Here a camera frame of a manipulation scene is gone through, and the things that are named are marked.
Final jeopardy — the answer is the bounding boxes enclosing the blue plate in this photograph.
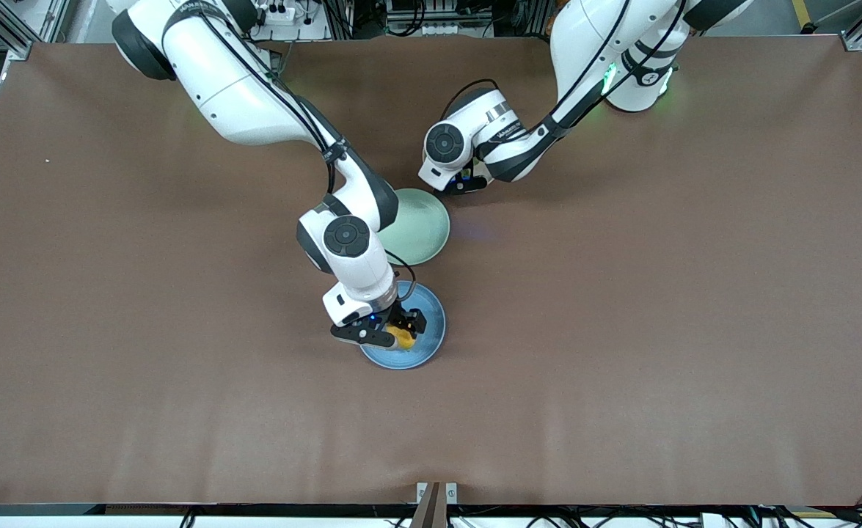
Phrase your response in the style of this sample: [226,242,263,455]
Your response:
[357,281,447,370]

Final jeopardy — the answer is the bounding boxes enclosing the light green plate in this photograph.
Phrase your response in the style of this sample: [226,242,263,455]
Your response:
[379,188,451,267]

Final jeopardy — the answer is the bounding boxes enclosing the white power strip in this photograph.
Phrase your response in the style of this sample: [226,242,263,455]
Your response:
[251,0,329,42]
[390,18,475,37]

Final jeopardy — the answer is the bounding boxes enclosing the brown table cover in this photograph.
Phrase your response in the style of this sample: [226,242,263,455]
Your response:
[0,33,862,507]

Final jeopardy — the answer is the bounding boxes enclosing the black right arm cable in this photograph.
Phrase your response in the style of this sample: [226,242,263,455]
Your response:
[163,0,417,301]

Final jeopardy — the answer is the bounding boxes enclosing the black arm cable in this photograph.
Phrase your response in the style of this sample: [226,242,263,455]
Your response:
[440,0,633,147]
[163,0,417,301]

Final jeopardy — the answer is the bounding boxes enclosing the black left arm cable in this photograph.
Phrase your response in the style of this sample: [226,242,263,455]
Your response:
[440,0,633,147]

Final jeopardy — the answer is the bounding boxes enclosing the silver metal bracket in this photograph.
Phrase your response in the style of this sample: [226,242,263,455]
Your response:
[416,482,459,507]

